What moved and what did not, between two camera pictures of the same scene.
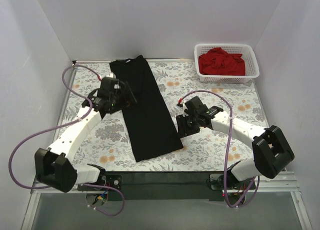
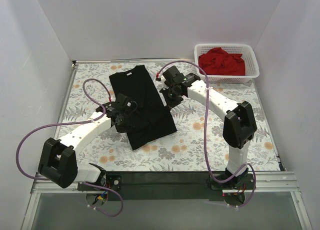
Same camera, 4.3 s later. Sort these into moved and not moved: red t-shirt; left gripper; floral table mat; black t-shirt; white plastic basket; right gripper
Moved: left gripper; right gripper; black t-shirt
Not moved: red t-shirt; floral table mat; white plastic basket
